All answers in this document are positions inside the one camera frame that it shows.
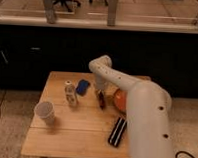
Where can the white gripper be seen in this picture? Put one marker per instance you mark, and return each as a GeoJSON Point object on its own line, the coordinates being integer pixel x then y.
{"type": "Point", "coordinates": [100, 83]}

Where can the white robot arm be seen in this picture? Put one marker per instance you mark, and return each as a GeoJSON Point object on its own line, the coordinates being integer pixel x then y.
{"type": "Point", "coordinates": [147, 107]}

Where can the orange ceramic bowl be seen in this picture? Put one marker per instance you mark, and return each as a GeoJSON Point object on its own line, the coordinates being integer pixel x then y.
{"type": "Point", "coordinates": [119, 100]}

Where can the blue cloth object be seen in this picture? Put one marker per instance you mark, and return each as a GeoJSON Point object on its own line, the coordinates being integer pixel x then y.
{"type": "Point", "coordinates": [82, 87]}

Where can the clear plastic bottle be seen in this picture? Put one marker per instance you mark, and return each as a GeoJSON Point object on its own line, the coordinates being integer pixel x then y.
{"type": "Point", "coordinates": [70, 92]}

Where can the wooden table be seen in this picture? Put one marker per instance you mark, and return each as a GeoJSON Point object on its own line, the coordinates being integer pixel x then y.
{"type": "Point", "coordinates": [79, 132]}

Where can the white paper cup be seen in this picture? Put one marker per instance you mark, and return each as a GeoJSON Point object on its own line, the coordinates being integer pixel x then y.
{"type": "Point", "coordinates": [45, 111]}

